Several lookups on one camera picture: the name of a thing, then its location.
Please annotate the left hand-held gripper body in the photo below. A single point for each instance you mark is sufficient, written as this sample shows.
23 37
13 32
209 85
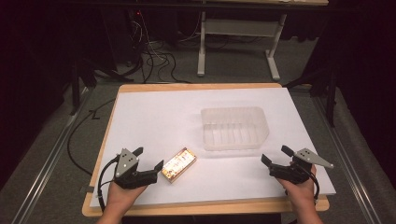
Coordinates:
126 162

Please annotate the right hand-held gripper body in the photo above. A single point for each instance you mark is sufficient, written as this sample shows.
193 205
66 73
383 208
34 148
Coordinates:
295 172

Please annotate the shiny golden box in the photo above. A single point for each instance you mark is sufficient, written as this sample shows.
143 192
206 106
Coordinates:
179 165

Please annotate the translucent plastic container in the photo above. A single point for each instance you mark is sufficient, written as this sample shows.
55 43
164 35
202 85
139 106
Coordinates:
235 129

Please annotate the person's right hand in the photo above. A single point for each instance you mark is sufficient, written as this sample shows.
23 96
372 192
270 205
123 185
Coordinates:
299 191

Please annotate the person's left hand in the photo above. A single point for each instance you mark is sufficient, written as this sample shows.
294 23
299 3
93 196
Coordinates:
121 196

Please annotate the black metal stand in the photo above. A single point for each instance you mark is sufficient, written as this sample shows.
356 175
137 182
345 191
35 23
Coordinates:
331 93
76 81

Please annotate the metal floor rail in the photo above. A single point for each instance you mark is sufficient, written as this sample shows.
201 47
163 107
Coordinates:
46 168
348 161

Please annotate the white metal desk frame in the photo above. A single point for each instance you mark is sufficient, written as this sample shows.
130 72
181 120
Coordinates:
239 29

